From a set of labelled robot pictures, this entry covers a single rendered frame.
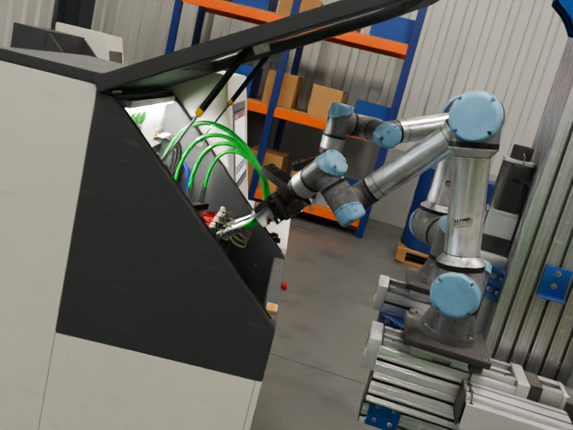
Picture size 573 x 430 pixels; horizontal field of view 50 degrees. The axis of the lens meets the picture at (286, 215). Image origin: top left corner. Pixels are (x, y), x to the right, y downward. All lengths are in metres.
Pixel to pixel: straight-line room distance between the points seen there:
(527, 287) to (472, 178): 0.48
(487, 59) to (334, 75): 1.94
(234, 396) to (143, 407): 0.26
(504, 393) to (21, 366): 1.30
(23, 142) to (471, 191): 1.11
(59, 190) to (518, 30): 7.33
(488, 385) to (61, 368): 1.15
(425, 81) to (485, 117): 6.92
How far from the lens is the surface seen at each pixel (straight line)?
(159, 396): 1.82
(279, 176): 1.71
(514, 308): 1.89
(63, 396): 1.90
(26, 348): 1.87
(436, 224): 2.20
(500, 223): 1.90
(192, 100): 2.29
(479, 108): 1.47
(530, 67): 8.49
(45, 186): 1.71
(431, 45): 8.38
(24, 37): 5.77
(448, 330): 1.68
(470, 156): 1.49
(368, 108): 7.18
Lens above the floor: 1.61
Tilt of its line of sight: 13 degrees down
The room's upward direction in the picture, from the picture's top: 14 degrees clockwise
